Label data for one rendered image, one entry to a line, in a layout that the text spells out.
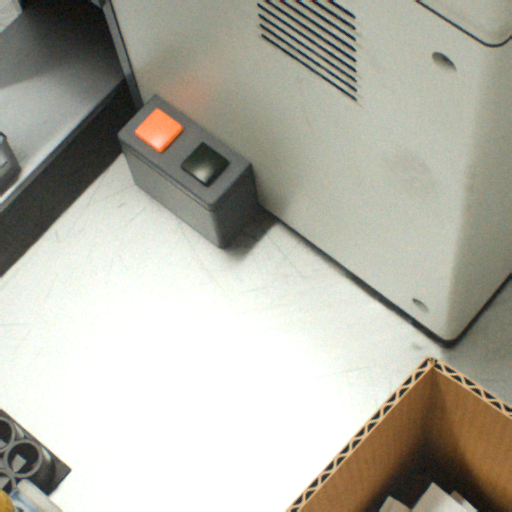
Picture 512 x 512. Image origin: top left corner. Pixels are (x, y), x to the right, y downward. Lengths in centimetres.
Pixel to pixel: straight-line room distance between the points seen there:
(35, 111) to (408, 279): 20
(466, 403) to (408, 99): 11
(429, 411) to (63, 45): 27
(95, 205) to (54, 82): 6
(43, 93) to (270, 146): 13
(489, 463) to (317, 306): 15
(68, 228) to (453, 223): 23
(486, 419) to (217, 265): 21
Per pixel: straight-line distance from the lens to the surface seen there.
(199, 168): 61
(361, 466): 48
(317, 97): 50
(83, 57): 66
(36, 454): 62
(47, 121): 65
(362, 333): 63
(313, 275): 64
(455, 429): 51
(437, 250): 54
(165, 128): 62
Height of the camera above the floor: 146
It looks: 66 degrees down
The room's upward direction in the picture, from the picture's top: 12 degrees counter-clockwise
